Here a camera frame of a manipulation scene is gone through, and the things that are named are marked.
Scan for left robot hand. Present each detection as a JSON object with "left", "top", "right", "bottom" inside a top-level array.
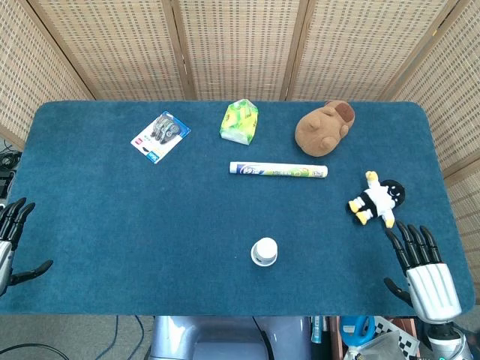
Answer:
[{"left": 0, "top": 197, "right": 54, "bottom": 298}]

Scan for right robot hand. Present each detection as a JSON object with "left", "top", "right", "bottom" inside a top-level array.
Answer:
[{"left": 383, "top": 220, "right": 463, "bottom": 323}]

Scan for white paper cup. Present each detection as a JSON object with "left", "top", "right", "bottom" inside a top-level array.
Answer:
[{"left": 250, "top": 237, "right": 279, "bottom": 267}]

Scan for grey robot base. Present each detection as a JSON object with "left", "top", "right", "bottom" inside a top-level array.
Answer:
[{"left": 148, "top": 315, "right": 313, "bottom": 360}]

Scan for checkerboard calibration board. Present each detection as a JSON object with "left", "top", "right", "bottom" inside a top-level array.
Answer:
[{"left": 374, "top": 316, "right": 422, "bottom": 359}]

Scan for black white penguin plush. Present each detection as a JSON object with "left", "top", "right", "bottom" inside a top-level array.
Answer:
[{"left": 347, "top": 170, "right": 407, "bottom": 229}]

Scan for brown capybara plush toy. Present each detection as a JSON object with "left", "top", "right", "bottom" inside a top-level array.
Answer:
[{"left": 294, "top": 100, "right": 356, "bottom": 157}]

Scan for blue card blister pack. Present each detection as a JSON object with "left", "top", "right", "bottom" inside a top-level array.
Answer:
[{"left": 130, "top": 110, "right": 192, "bottom": 164}]

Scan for blue table mat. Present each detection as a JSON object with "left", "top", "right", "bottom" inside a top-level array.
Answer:
[{"left": 0, "top": 100, "right": 476, "bottom": 317}]

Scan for green tissue pack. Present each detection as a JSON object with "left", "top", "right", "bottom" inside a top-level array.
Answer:
[{"left": 219, "top": 98, "right": 260, "bottom": 146}]

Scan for black power strip cables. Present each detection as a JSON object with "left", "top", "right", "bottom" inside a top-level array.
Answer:
[{"left": 0, "top": 138, "right": 22, "bottom": 200}]

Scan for black cable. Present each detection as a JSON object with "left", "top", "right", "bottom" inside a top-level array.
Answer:
[{"left": 0, "top": 343, "right": 72, "bottom": 360}]

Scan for blue cable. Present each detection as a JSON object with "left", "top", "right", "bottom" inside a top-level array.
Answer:
[{"left": 95, "top": 315, "right": 146, "bottom": 360}]

